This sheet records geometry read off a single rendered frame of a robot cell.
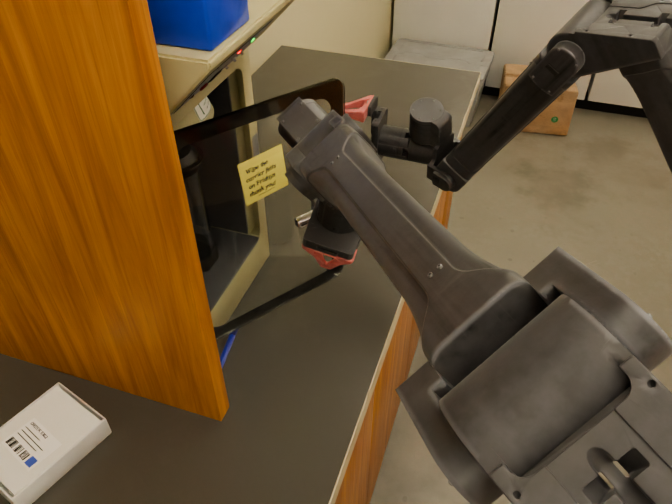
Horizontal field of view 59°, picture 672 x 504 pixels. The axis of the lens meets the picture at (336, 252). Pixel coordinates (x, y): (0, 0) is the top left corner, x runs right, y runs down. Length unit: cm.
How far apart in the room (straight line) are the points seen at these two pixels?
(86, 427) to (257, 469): 27
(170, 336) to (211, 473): 22
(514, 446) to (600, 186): 315
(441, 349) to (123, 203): 52
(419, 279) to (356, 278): 87
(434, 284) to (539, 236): 261
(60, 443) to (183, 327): 27
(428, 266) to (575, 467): 13
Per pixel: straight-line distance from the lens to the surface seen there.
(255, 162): 88
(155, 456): 100
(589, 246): 296
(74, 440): 101
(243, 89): 103
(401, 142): 109
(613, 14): 76
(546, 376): 26
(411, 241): 36
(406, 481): 201
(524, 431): 26
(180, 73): 70
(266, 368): 106
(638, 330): 27
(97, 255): 84
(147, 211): 73
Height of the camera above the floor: 177
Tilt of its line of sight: 41 degrees down
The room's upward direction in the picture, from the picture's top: straight up
